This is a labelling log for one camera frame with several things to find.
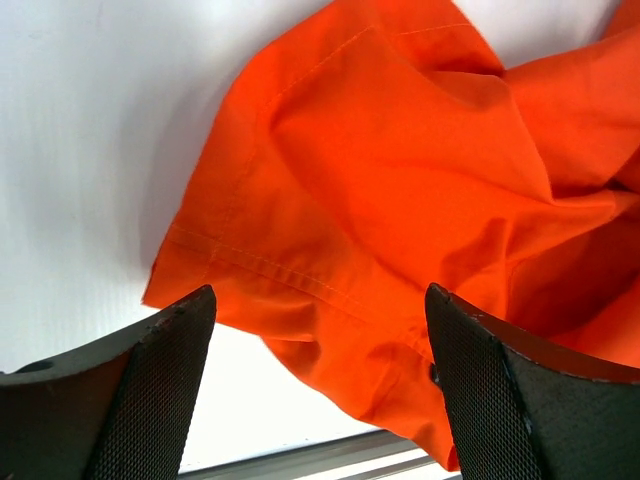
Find aluminium mounting rail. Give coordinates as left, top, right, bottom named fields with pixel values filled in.
left=178, top=430, right=461, bottom=479

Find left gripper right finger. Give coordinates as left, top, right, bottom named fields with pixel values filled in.
left=425, top=283, right=639, bottom=479

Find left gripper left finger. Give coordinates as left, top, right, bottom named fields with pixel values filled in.
left=1, top=285, right=216, bottom=479

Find orange shorts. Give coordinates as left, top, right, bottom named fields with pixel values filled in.
left=143, top=1, right=639, bottom=470

